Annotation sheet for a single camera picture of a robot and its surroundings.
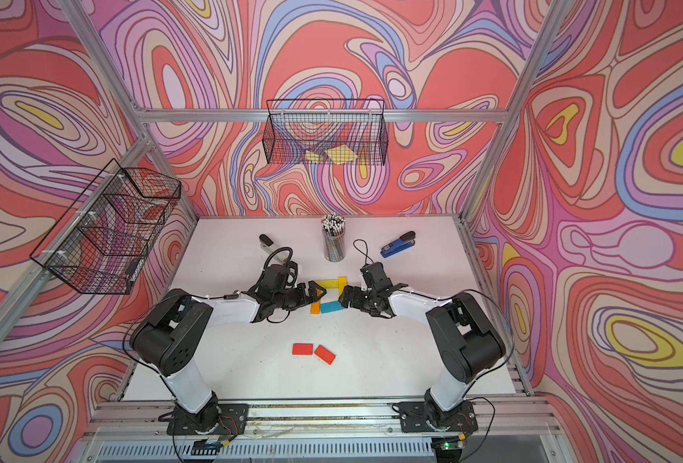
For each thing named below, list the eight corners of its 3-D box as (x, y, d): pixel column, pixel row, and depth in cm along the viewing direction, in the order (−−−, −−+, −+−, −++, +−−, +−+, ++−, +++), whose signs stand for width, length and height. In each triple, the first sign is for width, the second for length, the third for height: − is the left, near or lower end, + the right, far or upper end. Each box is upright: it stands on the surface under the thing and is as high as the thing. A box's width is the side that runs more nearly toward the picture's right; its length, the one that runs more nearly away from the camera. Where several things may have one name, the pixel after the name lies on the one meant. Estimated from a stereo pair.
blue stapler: (385, 261, 108) (386, 252, 104) (379, 254, 110) (381, 246, 106) (415, 244, 114) (418, 235, 110) (409, 238, 116) (412, 230, 112)
